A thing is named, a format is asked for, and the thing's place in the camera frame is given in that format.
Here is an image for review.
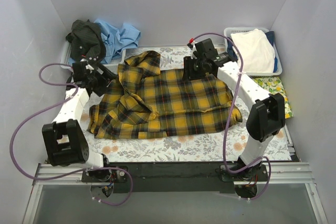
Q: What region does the yellow plaid flannel shirt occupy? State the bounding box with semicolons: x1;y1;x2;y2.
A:
88;51;243;140

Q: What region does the black pinstripe shirt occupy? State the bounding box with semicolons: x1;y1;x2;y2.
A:
66;19;106;62

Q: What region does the lemon print cloth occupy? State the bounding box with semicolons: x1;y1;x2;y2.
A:
253;77;293;119

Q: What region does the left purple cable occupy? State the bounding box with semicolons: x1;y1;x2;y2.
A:
9;62;134;207

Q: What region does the navy blue folded shirt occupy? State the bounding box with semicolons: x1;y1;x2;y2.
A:
224;28;279;76

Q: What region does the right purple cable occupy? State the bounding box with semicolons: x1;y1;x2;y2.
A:
186;33;272;200

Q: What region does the purple cable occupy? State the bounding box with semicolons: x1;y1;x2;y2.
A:
9;62;134;207
186;33;272;200

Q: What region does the floral table mat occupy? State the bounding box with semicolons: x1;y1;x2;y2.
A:
80;47;292;162

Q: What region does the light blue shirt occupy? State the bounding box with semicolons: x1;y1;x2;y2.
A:
94;19;141;64

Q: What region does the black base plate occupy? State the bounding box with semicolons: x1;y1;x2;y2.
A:
80;161;269;195

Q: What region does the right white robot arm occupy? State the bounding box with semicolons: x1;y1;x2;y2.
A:
183;38;285;181

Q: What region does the white folded shirt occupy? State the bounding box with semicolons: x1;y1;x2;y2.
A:
230;28;275;74

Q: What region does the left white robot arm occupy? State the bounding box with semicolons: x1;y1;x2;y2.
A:
42;60;117;182

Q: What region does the left white laundry basket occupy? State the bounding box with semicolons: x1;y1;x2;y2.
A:
60;41;126;67

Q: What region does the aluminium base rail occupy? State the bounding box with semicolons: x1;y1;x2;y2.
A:
23;162;328;223

